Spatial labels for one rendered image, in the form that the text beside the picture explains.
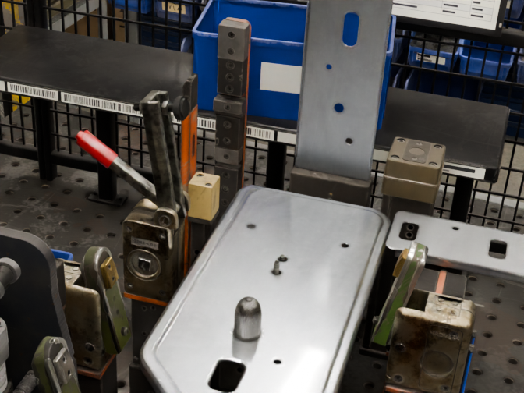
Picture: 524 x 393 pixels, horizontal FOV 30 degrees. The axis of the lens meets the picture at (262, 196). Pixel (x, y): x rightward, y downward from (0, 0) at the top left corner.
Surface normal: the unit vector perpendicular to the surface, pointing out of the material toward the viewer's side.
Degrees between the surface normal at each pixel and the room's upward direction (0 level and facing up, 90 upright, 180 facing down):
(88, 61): 0
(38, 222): 0
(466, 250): 0
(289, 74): 90
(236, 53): 90
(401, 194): 89
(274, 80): 90
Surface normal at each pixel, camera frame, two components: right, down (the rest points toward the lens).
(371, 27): -0.28, 0.49
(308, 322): 0.05, -0.85
